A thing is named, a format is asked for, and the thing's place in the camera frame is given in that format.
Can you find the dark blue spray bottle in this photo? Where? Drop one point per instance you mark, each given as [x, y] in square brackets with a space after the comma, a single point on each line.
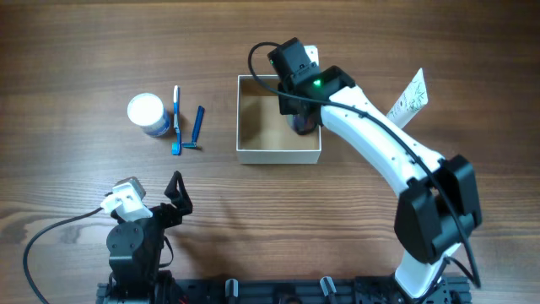
[302, 125]

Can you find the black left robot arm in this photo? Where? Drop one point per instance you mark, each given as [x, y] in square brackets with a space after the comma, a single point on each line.
[135, 244]

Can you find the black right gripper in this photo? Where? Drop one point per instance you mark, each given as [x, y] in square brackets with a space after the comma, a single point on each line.
[285, 106]

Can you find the white cream tube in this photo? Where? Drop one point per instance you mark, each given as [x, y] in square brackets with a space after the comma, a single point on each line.
[412, 100]

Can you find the blue disposable razor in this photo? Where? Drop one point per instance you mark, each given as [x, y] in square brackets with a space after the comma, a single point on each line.
[196, 130]

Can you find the white open cardboard box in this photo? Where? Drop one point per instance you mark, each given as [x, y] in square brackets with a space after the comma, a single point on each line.
[263, 135]

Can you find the blue white toothbrush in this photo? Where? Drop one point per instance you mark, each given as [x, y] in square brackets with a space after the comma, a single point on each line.
[176, 146]

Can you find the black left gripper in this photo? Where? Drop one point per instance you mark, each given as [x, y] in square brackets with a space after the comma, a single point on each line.
[179, 198]

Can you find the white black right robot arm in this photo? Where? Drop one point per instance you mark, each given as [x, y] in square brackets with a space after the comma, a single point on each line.
[438, 204]

